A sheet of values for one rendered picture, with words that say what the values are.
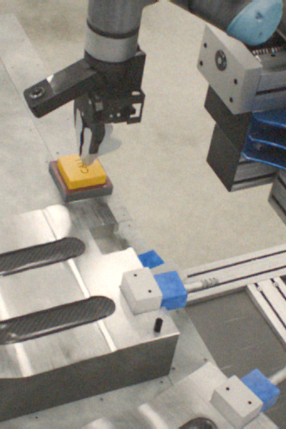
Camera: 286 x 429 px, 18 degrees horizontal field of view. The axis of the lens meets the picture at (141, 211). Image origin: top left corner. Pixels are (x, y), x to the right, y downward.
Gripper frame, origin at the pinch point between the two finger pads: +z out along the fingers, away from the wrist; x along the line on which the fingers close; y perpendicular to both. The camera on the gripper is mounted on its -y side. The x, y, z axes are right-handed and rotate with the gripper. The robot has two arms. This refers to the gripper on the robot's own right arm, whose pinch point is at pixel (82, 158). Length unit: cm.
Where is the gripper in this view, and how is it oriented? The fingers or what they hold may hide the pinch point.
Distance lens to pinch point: 141.7
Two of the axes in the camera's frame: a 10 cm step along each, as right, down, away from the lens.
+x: -4.0, -6.7, 6.3
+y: 9.1, -1.9, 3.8
